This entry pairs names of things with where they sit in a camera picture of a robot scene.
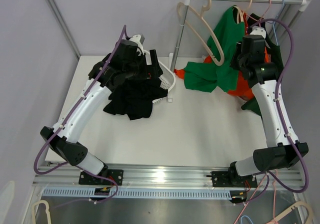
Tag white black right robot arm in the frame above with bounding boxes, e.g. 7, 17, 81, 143
227, 35, 309, 186

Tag beige hanger under green shirt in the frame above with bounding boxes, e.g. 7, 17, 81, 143
233, 0, 253, 24

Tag white perforated plastic basket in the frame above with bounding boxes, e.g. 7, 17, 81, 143
152, 58, 176, 105

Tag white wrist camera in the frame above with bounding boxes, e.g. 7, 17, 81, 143
249, 26, 267, 39
128, 34, 145, 51

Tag beige plastic hanger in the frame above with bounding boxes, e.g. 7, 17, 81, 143
176, 0, 225, 66

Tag pink wire hanger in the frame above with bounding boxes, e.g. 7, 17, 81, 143
246, 0, 272, 27

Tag aluminium mounting rail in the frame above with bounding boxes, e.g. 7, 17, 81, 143
31, 156, 306, 190

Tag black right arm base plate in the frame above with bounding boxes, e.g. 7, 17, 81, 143
206, 171, 258, 188

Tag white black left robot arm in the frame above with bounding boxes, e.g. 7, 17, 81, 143
40, 39, 163, 184

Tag dark green t shirt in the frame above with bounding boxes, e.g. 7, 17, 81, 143
241, 13, 284, 117

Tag white slotted cable duct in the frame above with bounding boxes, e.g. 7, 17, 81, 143
42, 187, 232, 200

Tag blue wire hanger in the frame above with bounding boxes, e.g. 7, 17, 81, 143
268, 0, 285, 46

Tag beige hanger bottom right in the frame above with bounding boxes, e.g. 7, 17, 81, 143
267, 201, 314, 224

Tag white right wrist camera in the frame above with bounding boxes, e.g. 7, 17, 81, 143
249, 26, 267, 39

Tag beige hanger bottom left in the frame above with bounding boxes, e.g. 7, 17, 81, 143
30, 200, 53, 224

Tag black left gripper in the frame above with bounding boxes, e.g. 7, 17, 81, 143
124, 50, 163, 81

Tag orange t shirt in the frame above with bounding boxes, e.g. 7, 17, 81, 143
174, 14, 262, 100

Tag black t shirt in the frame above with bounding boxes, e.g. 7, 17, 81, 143
103, 78, 168, 120

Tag white metal clothes rack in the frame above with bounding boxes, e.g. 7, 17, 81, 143
168, 0, 313, 72

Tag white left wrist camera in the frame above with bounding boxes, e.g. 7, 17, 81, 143
128, 34, 145, 51

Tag pink hanger bottom right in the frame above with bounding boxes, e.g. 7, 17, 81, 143
232, 176, 278, 223

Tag blue hanger bottom right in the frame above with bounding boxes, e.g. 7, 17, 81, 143
239, 215, 254, 224

